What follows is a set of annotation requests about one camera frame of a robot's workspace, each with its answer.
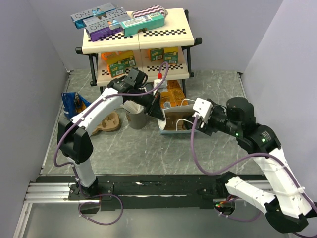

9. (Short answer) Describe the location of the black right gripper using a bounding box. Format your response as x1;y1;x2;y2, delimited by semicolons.
194;103;241;137

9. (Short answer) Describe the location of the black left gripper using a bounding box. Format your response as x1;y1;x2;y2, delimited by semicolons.
133;87;165;121

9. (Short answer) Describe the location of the light blue paper bag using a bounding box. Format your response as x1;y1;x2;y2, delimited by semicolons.
158;102;194;134

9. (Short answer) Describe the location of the black plastic cup lid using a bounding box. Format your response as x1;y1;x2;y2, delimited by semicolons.
184;120;193;130

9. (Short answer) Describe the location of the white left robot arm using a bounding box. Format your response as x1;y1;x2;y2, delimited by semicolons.
56;67;165;199

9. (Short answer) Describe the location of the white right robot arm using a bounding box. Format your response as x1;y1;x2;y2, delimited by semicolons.
195;97;317;234

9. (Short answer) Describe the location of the grey straw holder cup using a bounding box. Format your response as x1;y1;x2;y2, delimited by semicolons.
125;108;147;130

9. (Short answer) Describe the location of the orange snack bag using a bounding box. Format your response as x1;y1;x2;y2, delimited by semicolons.
159;80;188;109

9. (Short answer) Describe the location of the wrapped white straws bundle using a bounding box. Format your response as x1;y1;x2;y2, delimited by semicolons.
121;100;144;114

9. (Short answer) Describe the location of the brown cardboard cup carrier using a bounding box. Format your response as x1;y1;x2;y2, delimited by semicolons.
92;112;121;135

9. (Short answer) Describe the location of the green box behind left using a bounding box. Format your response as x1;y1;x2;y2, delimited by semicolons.
120;55;136;68

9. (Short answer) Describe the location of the green box right shelf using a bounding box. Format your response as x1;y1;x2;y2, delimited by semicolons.
148;48;164;61

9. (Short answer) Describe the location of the green box front left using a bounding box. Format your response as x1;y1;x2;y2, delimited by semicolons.
108;63;125;78

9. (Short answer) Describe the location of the yellow green box right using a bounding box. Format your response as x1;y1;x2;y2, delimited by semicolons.
163;46;179;64

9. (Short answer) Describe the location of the cream two-tier shelf rack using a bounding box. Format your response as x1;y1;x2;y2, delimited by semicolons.
75;8;203;91

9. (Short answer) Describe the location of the orange box left shelf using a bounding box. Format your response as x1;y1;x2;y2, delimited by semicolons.
101;50;134;69

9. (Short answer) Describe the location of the blue chips bag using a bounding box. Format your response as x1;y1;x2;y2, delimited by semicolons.
61;92;91;119

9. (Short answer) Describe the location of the teal toothpaste box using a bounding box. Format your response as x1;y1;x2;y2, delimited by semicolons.
120;12;165;37

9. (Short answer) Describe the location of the purple toothpaste box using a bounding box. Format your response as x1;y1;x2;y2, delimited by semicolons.
83;14;131;41

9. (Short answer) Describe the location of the purple wavy pouch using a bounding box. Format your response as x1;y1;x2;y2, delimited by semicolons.
131;5;168;18

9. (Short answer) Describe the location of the blue toothpaste box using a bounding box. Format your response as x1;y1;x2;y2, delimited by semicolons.
71;3;126;29

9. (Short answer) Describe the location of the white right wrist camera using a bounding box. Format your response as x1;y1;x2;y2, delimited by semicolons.
193;98;213;129

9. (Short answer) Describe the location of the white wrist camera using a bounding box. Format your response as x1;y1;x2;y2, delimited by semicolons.
153;73;167;94
193;98;213;129

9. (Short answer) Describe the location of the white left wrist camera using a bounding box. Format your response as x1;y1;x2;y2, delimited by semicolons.
153;73;167;94

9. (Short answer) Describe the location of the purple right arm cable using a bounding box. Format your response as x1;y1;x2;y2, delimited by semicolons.
190;115;317;238

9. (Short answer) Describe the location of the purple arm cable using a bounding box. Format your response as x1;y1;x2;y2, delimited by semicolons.
190;115;317;238
53;61;169;225

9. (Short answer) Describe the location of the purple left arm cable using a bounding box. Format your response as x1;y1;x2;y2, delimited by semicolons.
53;61;169;225

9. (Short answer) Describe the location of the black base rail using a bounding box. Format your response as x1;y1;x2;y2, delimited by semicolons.
37;173;268;219

